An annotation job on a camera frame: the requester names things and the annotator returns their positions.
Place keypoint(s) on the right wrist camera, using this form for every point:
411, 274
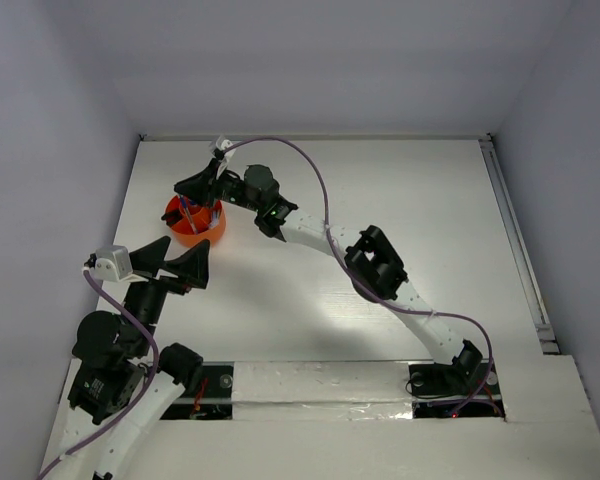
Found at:
221, 154

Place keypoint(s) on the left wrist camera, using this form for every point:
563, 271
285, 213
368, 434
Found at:
110, 263

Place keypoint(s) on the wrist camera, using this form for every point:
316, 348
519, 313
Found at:
110, 263
221, 154

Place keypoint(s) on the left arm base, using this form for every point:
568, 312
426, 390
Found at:
212, 399

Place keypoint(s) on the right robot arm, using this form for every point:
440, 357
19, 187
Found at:
378, 272

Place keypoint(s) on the blue gel pen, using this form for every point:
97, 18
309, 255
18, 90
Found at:
190, 220

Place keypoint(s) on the orange highlighter black body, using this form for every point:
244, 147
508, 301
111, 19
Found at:
172, 217

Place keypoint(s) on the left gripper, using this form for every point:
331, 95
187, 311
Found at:
193, 266

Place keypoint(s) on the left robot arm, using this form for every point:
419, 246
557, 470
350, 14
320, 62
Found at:
125, 381

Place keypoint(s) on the purple pen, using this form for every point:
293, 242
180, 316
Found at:
215, 219

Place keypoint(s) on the orange round container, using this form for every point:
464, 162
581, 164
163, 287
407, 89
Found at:
201, 216

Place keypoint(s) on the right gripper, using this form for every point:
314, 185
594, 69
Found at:
198, 187

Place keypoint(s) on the aluminium side rail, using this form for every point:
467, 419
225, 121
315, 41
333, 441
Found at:
544, 330

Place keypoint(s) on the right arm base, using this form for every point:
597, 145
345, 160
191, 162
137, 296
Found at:
436, 390

